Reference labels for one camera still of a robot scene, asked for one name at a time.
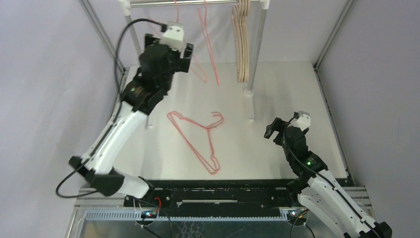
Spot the pink wire hanger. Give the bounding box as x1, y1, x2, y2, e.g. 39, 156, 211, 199
198, 0, 220, 86
149, 0, 208, 83
167, 111, 224, 175

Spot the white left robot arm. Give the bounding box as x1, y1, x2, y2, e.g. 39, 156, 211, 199
69, 34, 194, 207

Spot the circuit board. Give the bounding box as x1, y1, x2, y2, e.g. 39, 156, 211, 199
287, 210, 308, 221
141, 210, 158, 220

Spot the left circuit board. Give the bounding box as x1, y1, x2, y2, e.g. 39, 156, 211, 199
141, 210, 158, 220

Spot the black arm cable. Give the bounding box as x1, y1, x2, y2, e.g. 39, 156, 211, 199
55, 18, 166, 199
282, 113, 391, 238

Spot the aluminium frame post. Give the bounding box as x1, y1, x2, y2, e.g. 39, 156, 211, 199
313, 0, 357, 168
79, 0, 126, 174

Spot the right aluminium frame post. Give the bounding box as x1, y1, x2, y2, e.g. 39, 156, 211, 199
313, 0, 357, 168

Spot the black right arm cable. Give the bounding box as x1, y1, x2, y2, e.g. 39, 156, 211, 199
282, 113, 391, 238

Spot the left aluminium frame post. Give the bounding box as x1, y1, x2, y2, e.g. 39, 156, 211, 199
79, 0, 126, 174

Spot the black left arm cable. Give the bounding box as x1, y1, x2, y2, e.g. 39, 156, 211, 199
55, 18, 166, 199

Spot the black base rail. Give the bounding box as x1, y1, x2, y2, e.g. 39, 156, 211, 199
123, 179, 301, 219

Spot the right circuit board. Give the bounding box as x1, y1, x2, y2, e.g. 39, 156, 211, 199
287, 210, 308, 221

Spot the beige plastic hanger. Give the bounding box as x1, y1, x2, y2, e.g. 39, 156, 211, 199
231, 1, 243, 83
232, 0, 248, 83
239, 0, 250, 83

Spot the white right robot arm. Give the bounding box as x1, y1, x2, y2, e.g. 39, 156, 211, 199
264, 112, 393, 238

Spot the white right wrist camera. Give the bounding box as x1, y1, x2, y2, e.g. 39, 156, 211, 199
291, 111, 311, 131

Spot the metal clothes rack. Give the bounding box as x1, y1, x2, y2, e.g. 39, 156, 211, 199
116, 0, 271, 130

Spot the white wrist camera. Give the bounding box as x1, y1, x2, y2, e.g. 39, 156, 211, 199
291, 111, 311, 131
159, 21, 185, 52

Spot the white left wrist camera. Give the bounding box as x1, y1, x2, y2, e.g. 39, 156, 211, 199
159, 21, 185, 52

